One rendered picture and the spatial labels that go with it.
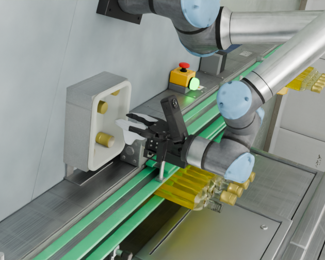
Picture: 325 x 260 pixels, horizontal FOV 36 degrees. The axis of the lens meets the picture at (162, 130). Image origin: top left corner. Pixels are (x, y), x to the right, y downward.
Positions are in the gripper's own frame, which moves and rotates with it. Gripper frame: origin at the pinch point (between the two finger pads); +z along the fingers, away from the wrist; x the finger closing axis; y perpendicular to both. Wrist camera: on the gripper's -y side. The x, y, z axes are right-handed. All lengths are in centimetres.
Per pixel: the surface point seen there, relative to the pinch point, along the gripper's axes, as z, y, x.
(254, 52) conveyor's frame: 4, 8, 124
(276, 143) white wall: 71, 274, 616
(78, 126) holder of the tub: 8.5, 2.9, -8.2
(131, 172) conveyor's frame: 0.3, 20.9, 8.3
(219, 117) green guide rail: -6, 19, 62
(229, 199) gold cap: -27.1, 25.2, 21.2
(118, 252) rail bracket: -9.8, 32.0, -12.2
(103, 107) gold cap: 6.5, -0.8, -0.2
